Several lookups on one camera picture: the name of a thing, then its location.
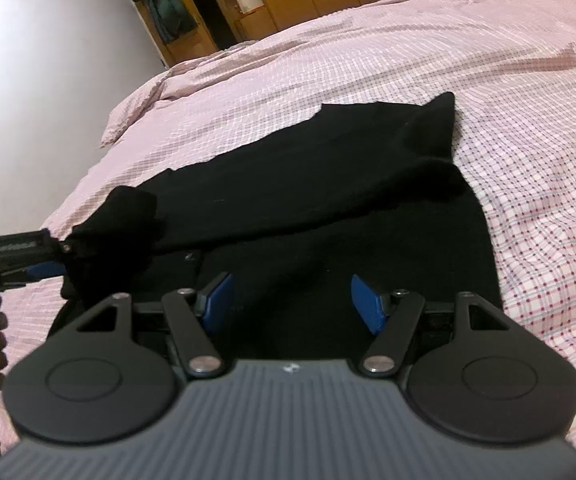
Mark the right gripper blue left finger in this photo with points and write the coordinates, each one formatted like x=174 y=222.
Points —
x=192 y=316

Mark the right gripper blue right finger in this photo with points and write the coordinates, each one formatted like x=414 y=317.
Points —
x=392 y=318

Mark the black knit cardigan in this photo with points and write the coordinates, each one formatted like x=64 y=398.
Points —
x=358 y=191

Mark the pink checked bed duvet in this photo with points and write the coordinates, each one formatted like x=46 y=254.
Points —
x=510 y=63

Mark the dark jacket in wardrobe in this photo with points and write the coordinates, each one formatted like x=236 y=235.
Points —
x=171 y=18

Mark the white box on shelf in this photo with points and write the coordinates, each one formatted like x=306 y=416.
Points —
x=248 y=6

